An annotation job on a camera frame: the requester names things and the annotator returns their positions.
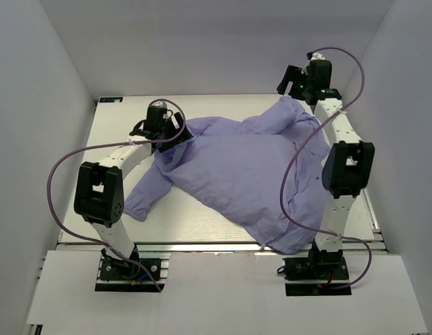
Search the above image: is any lilac zip jacket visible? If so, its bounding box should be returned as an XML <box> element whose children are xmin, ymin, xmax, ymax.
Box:
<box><xmin>124</xmin><ymin>96</ymin><xmax>330</xmax><ymax>254</ymax></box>

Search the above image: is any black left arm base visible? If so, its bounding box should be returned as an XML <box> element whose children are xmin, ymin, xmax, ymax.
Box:
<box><xmin>94</xmin><ymin>249</ymin><xmax>169</xmax><ymax>293</ymax></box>

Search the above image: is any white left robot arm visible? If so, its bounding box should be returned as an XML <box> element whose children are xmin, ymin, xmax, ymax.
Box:
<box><xmin>73</xmin><ymin>98</ymin><xmax>192</xmax><ymax>278</ymax></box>

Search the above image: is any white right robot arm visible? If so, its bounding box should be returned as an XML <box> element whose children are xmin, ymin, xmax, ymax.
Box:
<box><xmin>277</xmin><ymin>58</ymin><xmax>375</xmax><ymax>278</ymax></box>

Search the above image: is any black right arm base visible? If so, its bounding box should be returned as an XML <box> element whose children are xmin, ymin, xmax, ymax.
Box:
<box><xmin>276</xmin><ymin>257</ymin><xmax>352</xmax><ymax>297</ymax></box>

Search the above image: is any blue label sticker left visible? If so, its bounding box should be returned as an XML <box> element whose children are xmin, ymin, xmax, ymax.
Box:
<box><xmin>98</xmin><ymin>97</ymin><xmax>123</xmax><ymax>103</ymax></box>

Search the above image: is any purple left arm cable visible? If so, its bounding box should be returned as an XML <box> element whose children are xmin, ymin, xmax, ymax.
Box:
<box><xmin>47</xmin><ymin>98</ymin><xmax>188</xmax><ymax>292</ymax></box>

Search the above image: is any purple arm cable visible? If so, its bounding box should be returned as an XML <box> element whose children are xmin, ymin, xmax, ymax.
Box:
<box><xmin>278</xmin><ymin>46</ymin><xmax>373</xmax><ymax>290</ymax></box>
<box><xmin>47</xmin><ymin>98</ymin><xmax>188</xmax><ymax>292</ymax></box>

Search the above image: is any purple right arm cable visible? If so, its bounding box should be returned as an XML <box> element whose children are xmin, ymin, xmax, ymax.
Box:
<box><xmin>278</xmin><ymin>46</ymin><xmax>373</xmax><ymax>290</ymax></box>

